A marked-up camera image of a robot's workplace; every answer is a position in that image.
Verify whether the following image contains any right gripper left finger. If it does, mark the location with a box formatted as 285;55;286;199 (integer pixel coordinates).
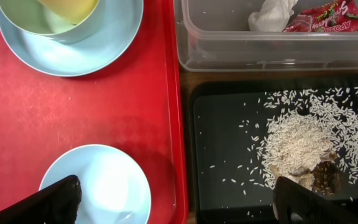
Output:
0;175;81;224

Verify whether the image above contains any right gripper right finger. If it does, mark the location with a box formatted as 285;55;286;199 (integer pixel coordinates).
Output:
273;176;358;224

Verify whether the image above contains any small light blue bowl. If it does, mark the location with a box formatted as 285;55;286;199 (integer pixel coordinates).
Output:
39;144;152;224

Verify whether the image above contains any food scraps and rice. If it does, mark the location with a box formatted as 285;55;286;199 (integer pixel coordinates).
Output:
199;86;358;218

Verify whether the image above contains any white napkin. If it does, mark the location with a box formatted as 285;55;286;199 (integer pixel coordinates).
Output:
248;0;298;32

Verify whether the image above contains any red snack wrapper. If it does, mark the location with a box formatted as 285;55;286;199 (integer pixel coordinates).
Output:
283;0;358;32

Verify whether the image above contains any black plastic tray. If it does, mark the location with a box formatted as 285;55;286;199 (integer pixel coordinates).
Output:
188;79;358;224

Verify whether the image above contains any red plastic tray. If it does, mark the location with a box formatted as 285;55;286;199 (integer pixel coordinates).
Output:
0;1;188;223

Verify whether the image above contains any clear plastic bin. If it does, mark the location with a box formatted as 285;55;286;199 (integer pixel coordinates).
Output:
174;0;358;72

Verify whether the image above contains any green bowl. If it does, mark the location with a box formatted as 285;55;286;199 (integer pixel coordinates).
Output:
0;0;106;44

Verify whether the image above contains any light blue plate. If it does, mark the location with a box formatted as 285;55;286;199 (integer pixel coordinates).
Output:
0;0;144;77

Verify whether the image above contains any yellow cup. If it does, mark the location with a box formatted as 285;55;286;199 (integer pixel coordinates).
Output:
38;0;98;24

